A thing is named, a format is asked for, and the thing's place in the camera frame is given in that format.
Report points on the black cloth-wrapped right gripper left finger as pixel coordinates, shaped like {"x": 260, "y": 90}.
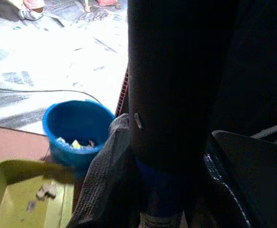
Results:
{"x": 105, "y": 180}

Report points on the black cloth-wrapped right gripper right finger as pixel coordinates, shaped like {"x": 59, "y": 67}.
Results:
{"x": 247, "y": 171}

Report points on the small pale paper scrap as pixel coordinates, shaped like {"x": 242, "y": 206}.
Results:
{"x": 91, "y": 143}

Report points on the yellow crumpled paper scrap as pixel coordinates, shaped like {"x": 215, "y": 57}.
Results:
{"x": 76, "y": 144}

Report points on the white crumpled paper scrap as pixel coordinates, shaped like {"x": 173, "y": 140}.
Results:
{"x": 63, "y": 142}

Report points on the beige crumpled debris piece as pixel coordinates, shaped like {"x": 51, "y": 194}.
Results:
{"x": 47, "y": 191}

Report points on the blue plastic bucket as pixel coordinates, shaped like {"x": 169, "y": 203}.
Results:
{"x": 67, "y": 118}

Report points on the small dark debris piece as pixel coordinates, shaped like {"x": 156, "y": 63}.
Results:
{"x": 31, "y": 206}

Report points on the red white striped stick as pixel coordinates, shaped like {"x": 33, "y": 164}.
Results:
{"x": 123, "y": 95}

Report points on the green plastic dustpan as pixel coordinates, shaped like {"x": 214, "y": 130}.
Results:
{"x": 15, "y": 209}

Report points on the person's pink foot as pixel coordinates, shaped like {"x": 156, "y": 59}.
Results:
{"x": 107, "y": 2}

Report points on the person's white sneaker foot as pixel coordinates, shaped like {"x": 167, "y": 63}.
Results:
{"x": 30, "y": 13}

